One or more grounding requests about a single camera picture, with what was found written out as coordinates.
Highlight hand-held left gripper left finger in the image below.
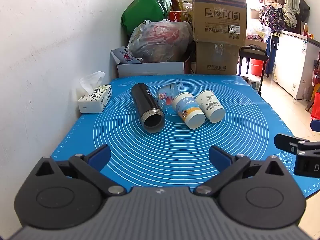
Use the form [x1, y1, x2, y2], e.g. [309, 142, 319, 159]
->
[35, 144, 127, 197]

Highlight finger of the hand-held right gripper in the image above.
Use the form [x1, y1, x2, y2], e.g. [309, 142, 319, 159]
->
[274, 133, 311, 153]

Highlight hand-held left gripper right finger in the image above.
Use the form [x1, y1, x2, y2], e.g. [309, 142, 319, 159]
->
[193, 145, 287, 197]

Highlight white grey-print paper cup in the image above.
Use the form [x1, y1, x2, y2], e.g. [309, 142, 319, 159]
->
[195, 90, 226, 123]

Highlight blue and yellow paper cup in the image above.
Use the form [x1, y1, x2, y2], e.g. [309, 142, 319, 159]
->
[172, 92, 206, 130]

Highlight black thermos cup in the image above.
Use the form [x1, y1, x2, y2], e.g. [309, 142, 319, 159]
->
[130, 83, 166, 133]

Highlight blue silicone baking mat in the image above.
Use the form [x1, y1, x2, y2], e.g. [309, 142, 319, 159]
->
[51, 74, 320, 198]

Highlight white tissue box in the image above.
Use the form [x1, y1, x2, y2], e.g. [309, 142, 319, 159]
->
[77, 71, 113, 114]

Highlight white chest freezer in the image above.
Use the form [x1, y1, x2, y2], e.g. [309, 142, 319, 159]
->
[273, 30, 320, 101]

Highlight red bucket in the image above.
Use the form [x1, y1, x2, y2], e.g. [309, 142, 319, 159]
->
[250, 59, 264, 77]

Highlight clear glass jar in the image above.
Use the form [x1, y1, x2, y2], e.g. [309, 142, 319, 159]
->
[155, 82, 184, 116]

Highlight black cart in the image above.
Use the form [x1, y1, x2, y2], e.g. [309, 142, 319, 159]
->
[238, 46, 269, 96]

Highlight brown cardboard box blue print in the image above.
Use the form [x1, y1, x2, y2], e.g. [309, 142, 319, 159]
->
[195, 41, 241, 76]

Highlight white open cardboard box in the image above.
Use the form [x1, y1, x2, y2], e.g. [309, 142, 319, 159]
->
[110, 46, 185, 78]

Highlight white plastic bag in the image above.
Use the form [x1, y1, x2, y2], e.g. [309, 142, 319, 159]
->
[246, 22, 272, 43]

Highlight dark floral bag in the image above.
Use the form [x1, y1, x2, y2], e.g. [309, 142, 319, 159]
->
[258, 4, 288, 32]

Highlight clear plastic bag red contents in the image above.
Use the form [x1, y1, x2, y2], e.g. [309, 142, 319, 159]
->
[126, 19, 194, 63]

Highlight large brown cardboard box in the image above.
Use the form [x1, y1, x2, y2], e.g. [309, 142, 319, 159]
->
[192, 0, 248, 47]

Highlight red carton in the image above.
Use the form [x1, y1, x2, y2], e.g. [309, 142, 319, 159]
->
[169, 10, 188, 23]

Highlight green bag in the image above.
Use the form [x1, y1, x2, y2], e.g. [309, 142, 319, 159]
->
[121, 0, 173, 37]

